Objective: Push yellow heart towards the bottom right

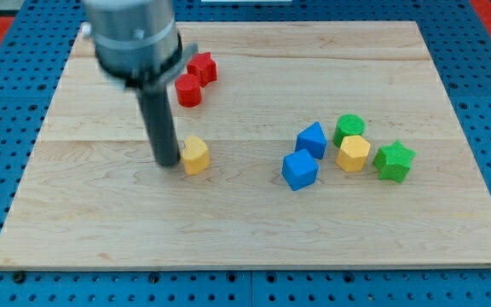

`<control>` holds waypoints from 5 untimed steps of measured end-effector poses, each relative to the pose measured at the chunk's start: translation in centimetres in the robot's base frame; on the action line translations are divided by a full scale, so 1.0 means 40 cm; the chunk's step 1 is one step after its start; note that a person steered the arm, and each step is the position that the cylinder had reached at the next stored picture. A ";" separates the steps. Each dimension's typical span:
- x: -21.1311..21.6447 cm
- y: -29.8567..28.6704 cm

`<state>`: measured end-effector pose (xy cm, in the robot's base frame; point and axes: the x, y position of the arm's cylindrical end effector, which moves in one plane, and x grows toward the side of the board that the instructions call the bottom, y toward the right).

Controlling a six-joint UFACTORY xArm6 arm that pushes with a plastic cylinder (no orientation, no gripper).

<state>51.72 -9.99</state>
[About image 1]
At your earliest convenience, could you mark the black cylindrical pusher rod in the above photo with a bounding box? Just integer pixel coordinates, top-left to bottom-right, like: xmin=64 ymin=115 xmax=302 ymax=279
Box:
xmin=136 ymin=83 xmax=181 ymax=167

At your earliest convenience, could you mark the yellow heart block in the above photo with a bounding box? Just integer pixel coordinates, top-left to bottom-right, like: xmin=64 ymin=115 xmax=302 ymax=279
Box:
xmin=182 ymin=136 xmax=211 ymax=175

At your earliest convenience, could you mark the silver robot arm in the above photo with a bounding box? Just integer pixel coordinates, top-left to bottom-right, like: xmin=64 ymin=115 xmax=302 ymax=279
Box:
xmin=81 ymin=0 xmax=199 ymax=167

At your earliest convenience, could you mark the red cylinder block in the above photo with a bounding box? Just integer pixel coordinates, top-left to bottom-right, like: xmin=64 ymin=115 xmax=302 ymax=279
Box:
xmin=175 ymin=73 xmax=202 ymax=107

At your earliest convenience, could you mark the red star block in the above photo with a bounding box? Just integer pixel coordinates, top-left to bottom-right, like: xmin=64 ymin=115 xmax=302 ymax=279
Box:
xmin=187 ymin=52 xmax=218 ymax=88

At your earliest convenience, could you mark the wooden board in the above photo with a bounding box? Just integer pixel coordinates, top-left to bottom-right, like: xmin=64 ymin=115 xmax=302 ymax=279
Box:
xmin=0 ymin=21 xmax=491 ymax=271

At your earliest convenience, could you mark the blue cube block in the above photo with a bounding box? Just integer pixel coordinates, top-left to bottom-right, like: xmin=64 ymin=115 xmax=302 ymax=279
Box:
xmin=281 ymin=149 xmax=319 ymax=191

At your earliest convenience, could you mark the blue triangular block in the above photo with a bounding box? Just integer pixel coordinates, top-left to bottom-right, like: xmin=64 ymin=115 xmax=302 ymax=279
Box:
xmin=295 ymin=122 xmax=327 ymax=159

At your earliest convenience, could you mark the green cylinder block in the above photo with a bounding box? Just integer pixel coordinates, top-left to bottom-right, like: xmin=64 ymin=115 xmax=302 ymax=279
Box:
xmin=332 ymin=113 xmax=366 ymax=148

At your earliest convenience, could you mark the yellow hexagon block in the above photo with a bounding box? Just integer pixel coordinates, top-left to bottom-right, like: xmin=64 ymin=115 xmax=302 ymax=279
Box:
xmin=335 ymin=136 xmax=371 ymax=172

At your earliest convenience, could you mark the green star block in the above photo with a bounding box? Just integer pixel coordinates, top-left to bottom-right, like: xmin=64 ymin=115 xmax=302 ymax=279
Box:
xmin=373 ymin=141 xmax=416 ymax=183

